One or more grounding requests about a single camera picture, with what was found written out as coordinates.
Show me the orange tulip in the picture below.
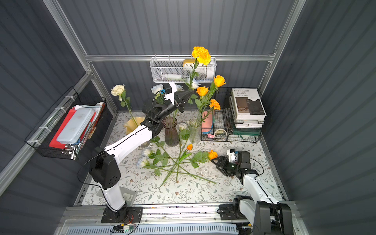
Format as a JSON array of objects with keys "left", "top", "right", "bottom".
[{"left": 155, "top": 143, "right": 195, "bottom": 186}]

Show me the yellow orange rose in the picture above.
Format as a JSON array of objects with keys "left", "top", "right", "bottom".
[{"left": 208, "top": 75, "right": 226, "bottom": 106}]

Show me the large orange marigold stem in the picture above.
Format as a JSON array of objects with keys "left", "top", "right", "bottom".
[{"left": 187, "top": 46, "right": 211, "bottom": 90}]

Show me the cream white rose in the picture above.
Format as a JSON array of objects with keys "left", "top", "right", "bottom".
[{"left": 111, "top": 84, "right": 139, "bottom": 127}]

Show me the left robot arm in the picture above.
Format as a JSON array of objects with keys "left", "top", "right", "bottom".
[{"left": 88, "top": 88, "right": 194, "bottom": 212}]

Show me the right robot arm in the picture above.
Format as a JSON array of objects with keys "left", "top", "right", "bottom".
[{"left": 211, "top": 149, "right": 294, "bottom": 235}]

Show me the pile of flowers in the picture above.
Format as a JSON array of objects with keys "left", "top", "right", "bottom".
[{"left": 137, "top": 127, "right": 213, "bottom": 183}]

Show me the yellow wavy vase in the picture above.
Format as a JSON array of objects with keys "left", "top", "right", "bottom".
[{"left": 124, "top": 117, "right": 145, "bottom": 135}]

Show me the purple ribbed glass vase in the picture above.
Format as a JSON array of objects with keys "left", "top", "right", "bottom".
[{"left": 163, "top": 117, "right": 180, "bottom": 147}]

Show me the orange rose on table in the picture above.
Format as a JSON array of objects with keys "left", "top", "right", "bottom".
[{"left": 190, "top": 150, "right": 218, "bottom": 168}]

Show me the tape roll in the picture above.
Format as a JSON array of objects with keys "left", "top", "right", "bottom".
[{"left": 214, "top": 128, "right": 228, "bottom": 139}]

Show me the clear glass vase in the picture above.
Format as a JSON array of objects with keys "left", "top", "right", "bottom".
[{"left": 188, "top": 119, "right": 201, "bottom": 144}]

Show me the pink folder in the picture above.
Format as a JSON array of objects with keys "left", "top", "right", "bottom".
[{"left": 201, "top": 111, "right": 213, "bottom": 134}]

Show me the interior design trends book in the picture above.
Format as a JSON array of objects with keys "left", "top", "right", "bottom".
[{"left": 231, "top": 88, "right": 267, "bottom": 121}]

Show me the floral table mat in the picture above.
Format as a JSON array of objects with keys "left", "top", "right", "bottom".
[{"left": 80, "top": 111, "right": 283, "bottom": 205}]

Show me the yellow clock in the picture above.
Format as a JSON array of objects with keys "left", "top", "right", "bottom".
[{"left": 183, "top": 59, "right": 206, "bottom": 68}]

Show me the white plastic case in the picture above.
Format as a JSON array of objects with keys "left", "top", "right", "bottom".
[{"left": 57, "top": 108, "right": 95, "bottom": 144}]

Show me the red folder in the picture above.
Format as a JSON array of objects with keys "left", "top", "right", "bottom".
[{"left": 49, "top": 108, "right": 96, "bottom": 149}]

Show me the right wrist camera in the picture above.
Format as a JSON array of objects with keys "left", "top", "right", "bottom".
[{"left": 226, "top": 149, "right": 239, "bottom": 164}]

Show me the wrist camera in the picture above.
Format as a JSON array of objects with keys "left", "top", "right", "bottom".
[
  {"left": 165, "top": 82, "right": 177, "bottom": 104},
  {"left": 226, "top": 149, "right": 239, "bottom": 164}
]

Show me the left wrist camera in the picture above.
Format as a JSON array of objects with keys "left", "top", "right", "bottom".
[{"left": 165, "top": 82, "right": 177, "bottom": 104}]

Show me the black wire desk organizer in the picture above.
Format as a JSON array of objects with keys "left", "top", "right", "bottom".
[{"left": 201, "top": 87, "right": 262, "bottom": 143}]

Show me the white wire wall basket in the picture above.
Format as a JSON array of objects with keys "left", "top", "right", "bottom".
[{"left": 150, "top": 56, "right": 217, "bottom": 83}]

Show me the black wire side basket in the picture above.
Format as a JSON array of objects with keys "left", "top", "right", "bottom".
[{"left": 25, "top": 89, "right": 106, "bottom": 160}]

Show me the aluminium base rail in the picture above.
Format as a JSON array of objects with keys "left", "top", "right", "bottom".
[{"left": 55, "top": 202, "right": 306, "bottom": 235}]

